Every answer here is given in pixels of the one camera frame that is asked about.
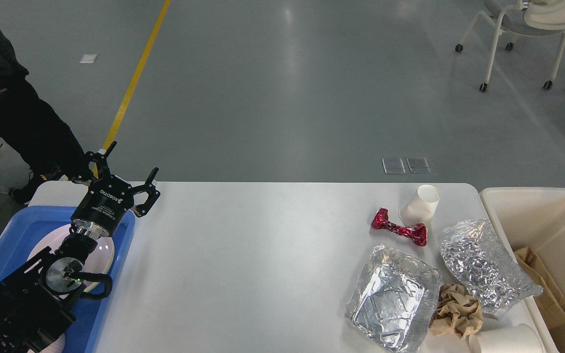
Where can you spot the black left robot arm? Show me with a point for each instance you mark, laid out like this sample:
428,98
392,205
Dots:
76,246

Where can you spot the white paper cup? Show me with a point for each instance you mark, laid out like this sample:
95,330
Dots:
421,207

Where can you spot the red foil wrapper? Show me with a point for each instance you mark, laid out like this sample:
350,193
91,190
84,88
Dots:
417,233

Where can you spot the pink plate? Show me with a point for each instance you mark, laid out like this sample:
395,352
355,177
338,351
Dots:
99,261

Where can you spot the brown paper ball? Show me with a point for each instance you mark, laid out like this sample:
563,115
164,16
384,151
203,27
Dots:
457,313

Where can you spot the white floor label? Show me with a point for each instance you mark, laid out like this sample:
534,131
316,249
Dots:
88,58

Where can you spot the floor socket plates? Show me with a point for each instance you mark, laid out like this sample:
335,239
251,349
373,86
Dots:
396,166

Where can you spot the person in black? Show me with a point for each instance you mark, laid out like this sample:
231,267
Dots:
30,126

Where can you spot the foil sheet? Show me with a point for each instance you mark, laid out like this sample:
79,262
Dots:
474,255

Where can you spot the brown paper in bin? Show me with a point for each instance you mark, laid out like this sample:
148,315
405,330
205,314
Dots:
551,303

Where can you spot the white chair on wheels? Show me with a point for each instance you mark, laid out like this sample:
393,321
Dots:
521,18

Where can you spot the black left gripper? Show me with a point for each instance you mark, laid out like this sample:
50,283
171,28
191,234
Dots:
109,197

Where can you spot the beige waste bin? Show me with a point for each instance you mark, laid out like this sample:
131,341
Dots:
534,217

